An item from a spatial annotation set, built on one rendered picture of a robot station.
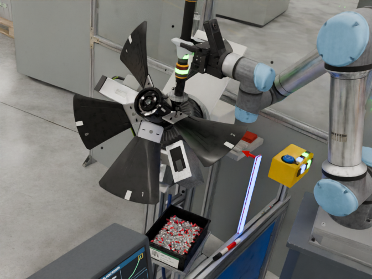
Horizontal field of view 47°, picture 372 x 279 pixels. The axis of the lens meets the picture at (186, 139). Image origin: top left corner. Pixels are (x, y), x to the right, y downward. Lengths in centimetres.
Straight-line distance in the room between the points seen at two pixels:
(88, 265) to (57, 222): 197
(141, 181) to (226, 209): 110
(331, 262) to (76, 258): 80
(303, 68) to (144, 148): 62
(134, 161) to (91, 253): 68
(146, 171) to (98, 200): 146
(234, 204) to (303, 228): 110
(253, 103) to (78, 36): 290
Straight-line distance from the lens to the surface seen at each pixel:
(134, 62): 175
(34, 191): 311
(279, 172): 165
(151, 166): 157
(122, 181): 156
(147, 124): 157
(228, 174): 245
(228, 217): 261
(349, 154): 118
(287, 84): 137
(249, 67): 129
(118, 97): 185
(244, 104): 132
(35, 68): 454
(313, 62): 131
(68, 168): 330
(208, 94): 179
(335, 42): 108
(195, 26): 203
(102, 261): 90
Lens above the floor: 191
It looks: 31 degrees down
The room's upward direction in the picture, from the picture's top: 8 degrees clockwise
